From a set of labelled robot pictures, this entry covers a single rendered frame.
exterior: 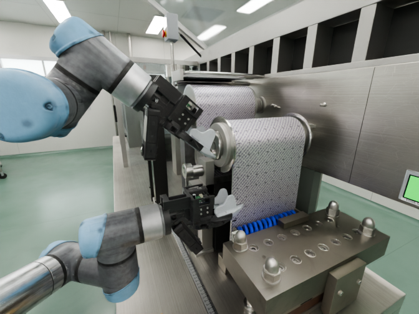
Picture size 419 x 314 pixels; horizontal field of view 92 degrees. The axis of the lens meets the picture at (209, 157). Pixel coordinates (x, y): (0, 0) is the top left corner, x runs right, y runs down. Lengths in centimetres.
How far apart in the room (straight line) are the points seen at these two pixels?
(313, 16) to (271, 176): 49
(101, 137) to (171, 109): 565
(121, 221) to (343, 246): 51
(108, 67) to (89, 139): 571
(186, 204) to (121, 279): 19
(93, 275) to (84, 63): 40
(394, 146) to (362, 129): 8
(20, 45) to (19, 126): 598
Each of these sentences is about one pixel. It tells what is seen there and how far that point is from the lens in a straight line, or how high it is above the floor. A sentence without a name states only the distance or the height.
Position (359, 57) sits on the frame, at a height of 146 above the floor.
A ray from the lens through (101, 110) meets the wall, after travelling 597.
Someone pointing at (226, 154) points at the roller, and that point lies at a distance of 48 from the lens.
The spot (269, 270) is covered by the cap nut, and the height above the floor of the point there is 106.
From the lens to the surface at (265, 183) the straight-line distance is 57.
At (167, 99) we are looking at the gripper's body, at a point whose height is 137.
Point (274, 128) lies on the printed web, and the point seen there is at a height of 129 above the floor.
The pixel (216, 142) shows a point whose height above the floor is 126.
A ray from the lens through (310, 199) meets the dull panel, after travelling 78.
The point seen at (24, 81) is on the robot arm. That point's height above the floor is 139.
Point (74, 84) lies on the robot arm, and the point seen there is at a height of 139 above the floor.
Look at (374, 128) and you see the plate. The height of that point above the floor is 130.
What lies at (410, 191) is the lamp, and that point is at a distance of 62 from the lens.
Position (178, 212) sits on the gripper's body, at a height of 113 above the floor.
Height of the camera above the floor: 138
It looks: 17 degrees down
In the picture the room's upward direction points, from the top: straight up
